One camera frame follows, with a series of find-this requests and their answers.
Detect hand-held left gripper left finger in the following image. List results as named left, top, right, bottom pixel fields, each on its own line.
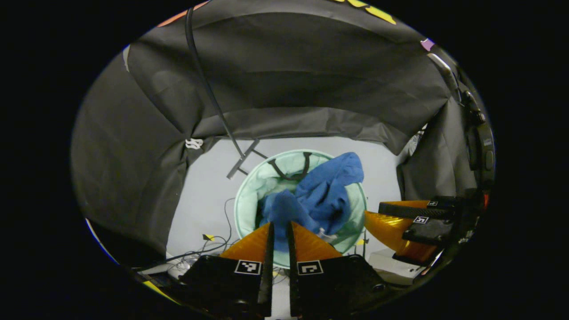
left=178, top=221, right=275, bottom=317

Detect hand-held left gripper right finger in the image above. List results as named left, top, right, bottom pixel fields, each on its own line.
left=287, top=221, right=392, bottom=318

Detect blue jacket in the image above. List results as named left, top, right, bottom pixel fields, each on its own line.
left=258, top=152, right=365, bottom=253

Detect green mesh laundry hamper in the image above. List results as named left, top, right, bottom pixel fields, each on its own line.
left=234, top=150, right=368, bottom=269

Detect black stand with silver bar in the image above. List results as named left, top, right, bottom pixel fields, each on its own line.
left=427, top=52, right=495, bottom=189

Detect black garment rack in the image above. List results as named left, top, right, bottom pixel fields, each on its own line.
left=184, top=7, right=268, bottom=179

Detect black floor cables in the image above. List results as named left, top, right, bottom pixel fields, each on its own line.
left=133, top=198, right=237, bottom=272

